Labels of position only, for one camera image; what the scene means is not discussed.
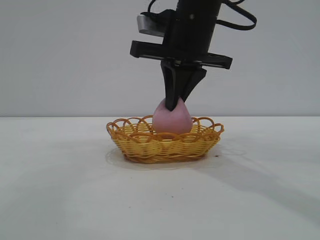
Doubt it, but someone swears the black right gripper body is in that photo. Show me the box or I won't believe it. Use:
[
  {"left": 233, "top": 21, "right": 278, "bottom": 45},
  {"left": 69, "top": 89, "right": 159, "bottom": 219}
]
[{"left": 130, "top": 0, "right": 233, "bottom": 70}]

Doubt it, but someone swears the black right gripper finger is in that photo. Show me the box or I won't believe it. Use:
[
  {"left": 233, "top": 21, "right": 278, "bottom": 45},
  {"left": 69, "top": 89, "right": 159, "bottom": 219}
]
[
  {"left": 161, "top": 61, "right": 184, "bottom": 112},
  {"left": 178, "top": 68, "right": 208, "bottom": 103}
]

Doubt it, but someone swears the pink peach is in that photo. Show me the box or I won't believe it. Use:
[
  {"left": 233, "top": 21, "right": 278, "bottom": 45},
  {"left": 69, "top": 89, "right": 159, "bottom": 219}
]
[{"left": 152, "top": 98, "right": 193, "bottom": 135}]

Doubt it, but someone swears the yellow woven plastic basket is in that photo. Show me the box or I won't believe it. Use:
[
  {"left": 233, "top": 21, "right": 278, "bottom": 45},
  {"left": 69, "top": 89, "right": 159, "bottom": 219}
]
[{"left": 106, "top": 115, "right": 225, "bottom": 165}]

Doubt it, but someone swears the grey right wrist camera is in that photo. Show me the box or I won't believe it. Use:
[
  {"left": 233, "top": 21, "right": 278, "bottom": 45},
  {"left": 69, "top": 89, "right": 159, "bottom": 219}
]
[{"left": 136, "top": 9, "right": 176, "bottom": 36}]

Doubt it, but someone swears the black cable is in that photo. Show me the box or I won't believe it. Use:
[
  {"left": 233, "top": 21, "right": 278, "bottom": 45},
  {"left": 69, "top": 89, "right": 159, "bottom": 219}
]
[{"left": 216, "top": 0, "right": 258, "bottom": 31}]

